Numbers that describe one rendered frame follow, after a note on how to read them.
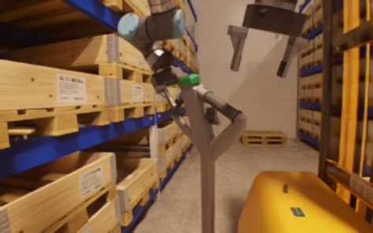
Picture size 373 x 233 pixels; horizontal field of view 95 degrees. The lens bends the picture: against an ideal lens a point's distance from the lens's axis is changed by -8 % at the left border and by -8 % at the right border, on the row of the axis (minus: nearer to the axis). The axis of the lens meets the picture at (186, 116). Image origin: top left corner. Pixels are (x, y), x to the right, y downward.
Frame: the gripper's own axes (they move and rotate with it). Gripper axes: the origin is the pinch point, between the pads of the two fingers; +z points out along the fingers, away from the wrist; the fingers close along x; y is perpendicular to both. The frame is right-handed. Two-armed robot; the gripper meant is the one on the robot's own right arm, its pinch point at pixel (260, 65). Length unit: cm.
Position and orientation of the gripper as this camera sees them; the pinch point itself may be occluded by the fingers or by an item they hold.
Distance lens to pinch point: 51.7
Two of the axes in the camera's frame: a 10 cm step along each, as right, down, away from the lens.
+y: 0.9, 4.8, -8.7
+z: -1.4, 8.7, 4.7
